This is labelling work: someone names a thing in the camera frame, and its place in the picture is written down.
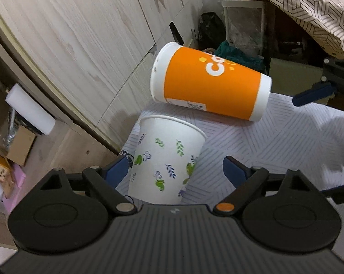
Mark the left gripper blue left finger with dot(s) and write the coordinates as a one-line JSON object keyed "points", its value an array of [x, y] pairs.
{"points": [[102, 183]]}

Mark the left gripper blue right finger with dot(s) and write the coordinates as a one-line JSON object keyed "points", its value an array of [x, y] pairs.
{"points": [[247, 182]]}

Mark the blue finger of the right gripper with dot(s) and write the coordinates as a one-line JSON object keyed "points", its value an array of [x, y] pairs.
{"points": [[318, 91]]}

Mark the white leaf-print paper cup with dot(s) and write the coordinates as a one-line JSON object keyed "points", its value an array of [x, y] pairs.
{"points": [[165, 159]]}

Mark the orange paper cup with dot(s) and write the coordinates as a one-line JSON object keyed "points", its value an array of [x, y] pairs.
{"points": [[194, 79]]}

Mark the wooden open shelf unit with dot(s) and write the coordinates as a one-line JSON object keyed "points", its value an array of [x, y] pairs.
{"points": [[68, 145]]}

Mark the white patterned tablecloth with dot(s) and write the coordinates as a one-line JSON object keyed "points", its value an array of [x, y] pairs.
{"points": [[309, 138]]}

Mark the dark green cloth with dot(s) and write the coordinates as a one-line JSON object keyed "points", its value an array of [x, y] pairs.
{"points": [[234, 54]]}

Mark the pink flat box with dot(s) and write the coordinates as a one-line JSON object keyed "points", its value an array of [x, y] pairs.
{"points": [[13, 191]]}

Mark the small cardboard box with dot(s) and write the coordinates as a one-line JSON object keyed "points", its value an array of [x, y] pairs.
{"points": [[21, 146]]}

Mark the white storage cart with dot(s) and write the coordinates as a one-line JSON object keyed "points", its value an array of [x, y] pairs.
{"points": [[245, 25]]}

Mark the white paper towel roll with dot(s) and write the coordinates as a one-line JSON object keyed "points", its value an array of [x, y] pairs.
{"points": [[29, 109]]}

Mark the light wood wardrobe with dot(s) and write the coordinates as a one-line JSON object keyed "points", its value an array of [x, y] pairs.
{"points": [[94, 57]]}

